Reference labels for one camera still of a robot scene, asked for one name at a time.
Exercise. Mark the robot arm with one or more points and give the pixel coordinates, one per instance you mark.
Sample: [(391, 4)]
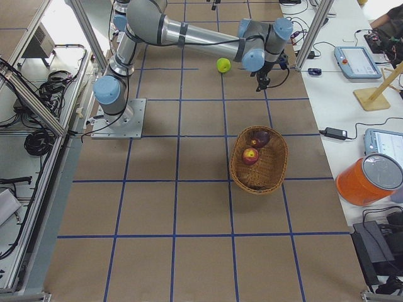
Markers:
[(258, 47)]

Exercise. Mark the wicker basket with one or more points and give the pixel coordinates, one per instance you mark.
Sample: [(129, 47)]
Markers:
[(268, 172)]

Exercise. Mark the aluminium frame post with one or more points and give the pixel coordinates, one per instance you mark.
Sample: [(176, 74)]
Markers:
[(316, 25)]

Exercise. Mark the small blue device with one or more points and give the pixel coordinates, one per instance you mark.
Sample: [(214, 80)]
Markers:
[(314, 71)]

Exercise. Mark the dark red apple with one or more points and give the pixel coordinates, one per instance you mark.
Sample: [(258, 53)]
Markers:
[(259, 139)]

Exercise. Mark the red yellow apple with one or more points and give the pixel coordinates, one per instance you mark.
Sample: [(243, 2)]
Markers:
[(250, 156)]

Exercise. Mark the green apple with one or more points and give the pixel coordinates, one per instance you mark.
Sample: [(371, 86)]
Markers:
[(223, 65)]

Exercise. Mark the blue teach pendant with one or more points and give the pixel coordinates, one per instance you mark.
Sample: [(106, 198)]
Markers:
[(356, 63), (383, 141)]

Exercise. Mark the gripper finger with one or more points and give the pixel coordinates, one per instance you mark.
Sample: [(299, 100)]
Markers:
[(263, 82)]

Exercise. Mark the black power adapter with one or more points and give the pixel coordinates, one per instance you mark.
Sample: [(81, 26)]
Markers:
[(334, 133)]

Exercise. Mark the orange bucket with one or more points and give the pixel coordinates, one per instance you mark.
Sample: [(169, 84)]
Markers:
[(369, 179)]

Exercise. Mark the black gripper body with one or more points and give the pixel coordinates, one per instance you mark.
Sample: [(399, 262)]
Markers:
[(267, 67)]

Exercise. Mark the wooden stand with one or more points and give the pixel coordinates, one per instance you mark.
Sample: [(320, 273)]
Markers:
[(372, 99)]

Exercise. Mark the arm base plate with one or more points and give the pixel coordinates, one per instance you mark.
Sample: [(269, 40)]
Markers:
[(129, 125)]

